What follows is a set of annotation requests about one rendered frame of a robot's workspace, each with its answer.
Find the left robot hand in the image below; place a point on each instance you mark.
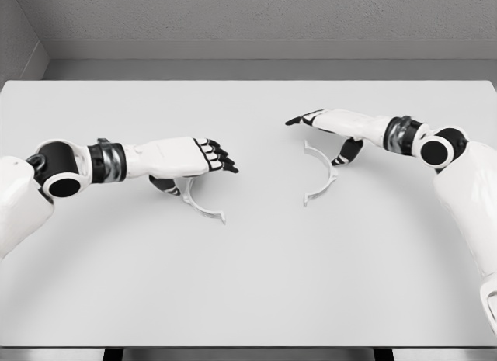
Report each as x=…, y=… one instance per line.
x=178, y=155

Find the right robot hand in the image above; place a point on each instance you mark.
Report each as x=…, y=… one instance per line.
x=338, y=120

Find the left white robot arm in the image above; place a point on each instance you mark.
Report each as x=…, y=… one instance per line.
x=66, y=171

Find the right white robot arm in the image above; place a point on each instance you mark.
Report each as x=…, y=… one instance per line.
x=446, y=159

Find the thin white pipe clamp half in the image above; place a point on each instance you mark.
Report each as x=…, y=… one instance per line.
x=202, y=209
x=326, y=174

